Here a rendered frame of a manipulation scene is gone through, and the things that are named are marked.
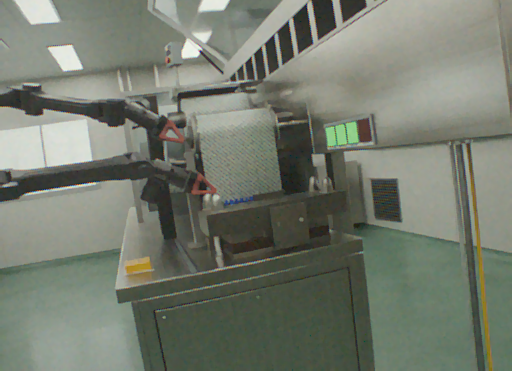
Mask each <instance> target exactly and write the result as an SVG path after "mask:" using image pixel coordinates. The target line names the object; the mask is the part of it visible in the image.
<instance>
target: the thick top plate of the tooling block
mask: <svg viewBox="0 0 512 371"><path fill-rule="evenodd" d="M320 190H321V191H317V192H309V191H308V192H302V193H292V194H286V195H285V196H280V197H274V198H270V199H264V200H258V201H255V200H254V201H248V202H243V203H238V204H232V205H226V206H225V209H226V210H225V211H222V212H216V213H212V209H210V210H202V209H200V210H198V216H199V221H200V228H201V231H203V232H204V233H205V234H206V235H207V236H208V237H209V238H212V237H216V236H221V235H227V234H236V233H241V232H245V231H251V230H255V229H260V228H265V227H270V218H269V211H268V209H270V208H274V207H280V206H285V205H290V204H296V203H300V202H304V203H305V207H306V213H307V220H309V219H313V218H319V217H323V216H328V215H333V214H337V213H343V212H347V211H348V208H347V202H346V194H345V191H341V190H333V191H334V192H327V193H322V189H320Z"/></svg>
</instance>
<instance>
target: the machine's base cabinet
mask: <svg viewBox="0 0 512 371"><path fill-rule="evenodd" d="M131 307H132V313H133V318H134V323H135V328H136V332H137V335H138V339H139V344H140V349H141V354H142V359H143V365H144V370H145V371H375V365H374V361H375V358H374V353H373V340H372V333H371V330H372V327H371V321H370V308H369V301H368V288H367V281H366V268H365V262H364V254H363V252H360V253H356V254H352V255H348V256H345V257H340V258H336V259H332V260H327V261H322V262H316V263H312V264H307V265H304V266H299V267H295V268H292V269H287V270H283V271H279V272H275V273H270V274H267V275H262V276H254V277H250V278H245V279H242V280H238V281H233V282H230V283H221V284H217V285H213V286H209V287H205V288H197V289H192V290H189V291H185V292H177V293H173V294H169V295H161V296H157V297H153V298H146V299H141V300H138V301H131Z"/></svg>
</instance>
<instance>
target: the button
mask: <svg viewBox="0 0 512 371"><path fill-rule="evenodd" d="M147 269H151V270H152V267H151V261H150V257H147V258H143V259H139V258H138V259H134V260H129V261H125V270H126V274H127V273H131V272H132V273H135V272H140V271H144V270H147Z"/></svg>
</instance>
